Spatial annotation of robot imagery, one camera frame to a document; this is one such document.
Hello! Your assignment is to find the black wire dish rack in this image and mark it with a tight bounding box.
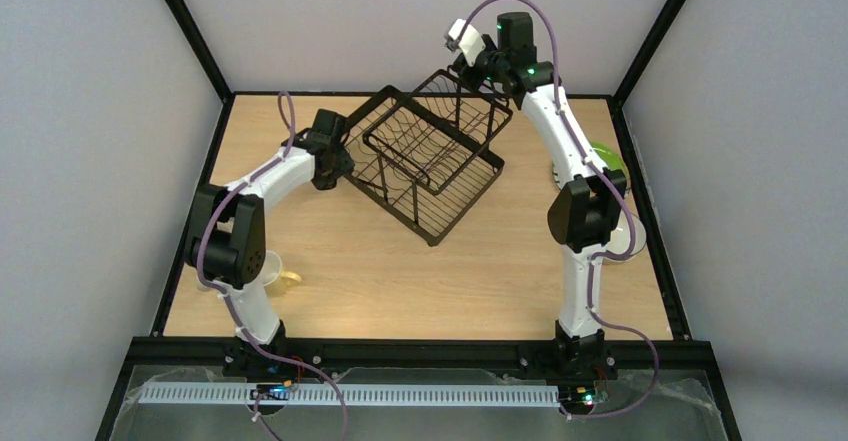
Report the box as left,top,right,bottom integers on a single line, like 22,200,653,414
345,69,513,246

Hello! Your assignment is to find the white slotted cable duct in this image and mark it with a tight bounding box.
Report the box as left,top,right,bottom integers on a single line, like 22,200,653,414
137,382,559,408

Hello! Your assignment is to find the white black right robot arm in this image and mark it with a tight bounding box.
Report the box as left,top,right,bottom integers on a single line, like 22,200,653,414
445,12,627,360

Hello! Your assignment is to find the yellow handled mug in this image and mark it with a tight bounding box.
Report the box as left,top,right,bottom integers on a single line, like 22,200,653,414
257,251,303,297

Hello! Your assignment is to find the blue striped white plate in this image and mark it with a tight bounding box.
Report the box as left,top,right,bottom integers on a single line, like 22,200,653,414
551,164,561,186

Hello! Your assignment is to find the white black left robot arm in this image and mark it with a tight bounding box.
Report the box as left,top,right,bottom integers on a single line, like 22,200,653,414
184,109,354,346

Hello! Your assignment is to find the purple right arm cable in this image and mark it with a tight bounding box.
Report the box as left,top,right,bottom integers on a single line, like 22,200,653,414
463,0,661,421

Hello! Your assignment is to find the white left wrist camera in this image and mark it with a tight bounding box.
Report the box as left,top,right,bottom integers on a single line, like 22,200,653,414
291,128,311,150

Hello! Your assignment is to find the left controller board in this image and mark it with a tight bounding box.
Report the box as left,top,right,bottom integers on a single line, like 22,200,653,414
250,384,294,402

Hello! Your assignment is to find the black aluminium frame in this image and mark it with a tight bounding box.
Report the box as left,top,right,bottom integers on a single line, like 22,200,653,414
96,0,741,440

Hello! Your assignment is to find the controller board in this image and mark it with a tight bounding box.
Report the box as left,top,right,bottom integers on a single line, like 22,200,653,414
250,384,294,402
558,382,609,406

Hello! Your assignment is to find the green plate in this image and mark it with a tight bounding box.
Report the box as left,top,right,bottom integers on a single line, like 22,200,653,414
590,141,629,176

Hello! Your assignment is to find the right controller board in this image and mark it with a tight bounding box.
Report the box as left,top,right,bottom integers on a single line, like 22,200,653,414
558,382,609,406

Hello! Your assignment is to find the white bowl dark rim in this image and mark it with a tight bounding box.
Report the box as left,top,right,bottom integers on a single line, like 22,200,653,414
603,213,647,264

